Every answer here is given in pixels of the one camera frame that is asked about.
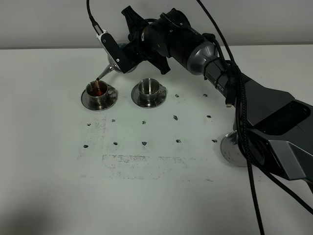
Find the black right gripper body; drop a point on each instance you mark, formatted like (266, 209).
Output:
(153, 41)

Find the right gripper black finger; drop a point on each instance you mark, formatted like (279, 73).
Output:
(160, 62)
(136, 24)

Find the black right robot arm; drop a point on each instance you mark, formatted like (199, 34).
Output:
(273, 128)

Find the right stainless steel teacup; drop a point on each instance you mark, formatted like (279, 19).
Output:
(150, 89)

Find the stainless steel teacup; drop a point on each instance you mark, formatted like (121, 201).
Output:
(99, 91)
(150, 89)

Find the right stainless steel saucer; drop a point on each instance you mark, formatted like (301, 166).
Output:
(135, 95)

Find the left stainless steel saucer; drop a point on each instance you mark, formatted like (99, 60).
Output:
(96, 106)

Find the left stainless steel teacup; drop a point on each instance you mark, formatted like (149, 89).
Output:
(99, 91)

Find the stainless steel teapot saucer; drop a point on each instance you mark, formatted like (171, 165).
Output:
(229, 147)

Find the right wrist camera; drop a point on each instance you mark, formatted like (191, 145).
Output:
(121, 56)

